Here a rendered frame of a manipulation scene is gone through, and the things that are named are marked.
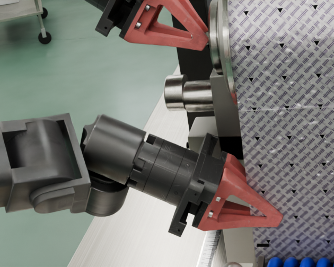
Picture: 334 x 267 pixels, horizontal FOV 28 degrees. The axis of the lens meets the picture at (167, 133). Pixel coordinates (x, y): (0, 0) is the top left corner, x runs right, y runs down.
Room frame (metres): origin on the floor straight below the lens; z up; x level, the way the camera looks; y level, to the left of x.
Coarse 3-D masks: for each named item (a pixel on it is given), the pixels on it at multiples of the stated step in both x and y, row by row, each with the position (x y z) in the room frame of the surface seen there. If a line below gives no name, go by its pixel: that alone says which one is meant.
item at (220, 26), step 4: (220, 0) 0.58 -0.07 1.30; (220, 4) 0.58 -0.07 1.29; (220, 8) 0.58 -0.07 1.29; (220, 12) 0.58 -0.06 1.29; (220, 16) 0.57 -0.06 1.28; (220, 20) 0.57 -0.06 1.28; (220, 24) 0.57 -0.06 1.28; (220, 28) 0.57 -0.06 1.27; (220, 32) 0.57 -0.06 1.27; (220, 36) 0.57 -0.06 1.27; (220, 40) 0.57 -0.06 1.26; (220, 44) 0.56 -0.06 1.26; (220, 48) 0.56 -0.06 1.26; (220, 52) 0.56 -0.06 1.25; (224, 56) 0.56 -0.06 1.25; (224, 60) 0.56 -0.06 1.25; (224, 64) 0.56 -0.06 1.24; (224, 68) 0.56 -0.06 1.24; (224, 72) 0.57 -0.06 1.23; (224, 76) 0.57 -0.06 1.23; (228, 84) 0.57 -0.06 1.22; (228, 88) 0.58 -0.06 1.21
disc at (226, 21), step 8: (224, 0) 0.56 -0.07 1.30; (224, 8) 0.56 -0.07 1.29; (224, 16) 0.56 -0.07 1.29; (224, 24) 0.55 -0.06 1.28; (224, 32) 0.55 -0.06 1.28; (224, 40) 0.55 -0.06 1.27; (224, 48) 0.55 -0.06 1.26; (232, 64) 0.55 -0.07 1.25; (232, 72) 0.55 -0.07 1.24; (232, 80) 0.55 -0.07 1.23; (232, 88) 0.55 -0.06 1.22; (232, 96) 0.56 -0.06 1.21
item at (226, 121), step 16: (208, 80) 0.66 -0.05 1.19; (224, 80) 0.63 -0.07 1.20; (192, 96) 0.65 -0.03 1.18; (208, 96) 0.65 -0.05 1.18; (224, 96) 0.63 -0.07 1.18; (224, 112) 0.63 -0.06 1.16; (192, 128) 0.66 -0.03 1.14; (208, 128) 0.66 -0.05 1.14; (224, 128) 0.63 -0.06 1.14; (192, 144) 0.64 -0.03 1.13; (224, 144) 0.63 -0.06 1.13; (240, 144) 0.63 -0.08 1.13; (240, 160) 0.64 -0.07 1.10; (224, 240) 0.65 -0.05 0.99; (240, 240) 0.64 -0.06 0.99; (240, 256) 0.64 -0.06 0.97
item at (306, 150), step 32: (256, 128) 0.55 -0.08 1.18; (288, 128) 0.54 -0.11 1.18; (320, 128) 0.53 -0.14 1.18; (256, 160) 0.55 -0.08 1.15; (288, 160) 0.54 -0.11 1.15; (320, 160) 0.53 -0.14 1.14; (288, 192) 0.54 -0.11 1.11; (320, 192) 0.53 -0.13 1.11; (288, 224) 0.54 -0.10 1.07; (320, 224) 0.54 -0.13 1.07; (256, 256) 0.55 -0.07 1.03; (288, 256) 0.55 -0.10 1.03; (320, 256) 0.54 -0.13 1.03
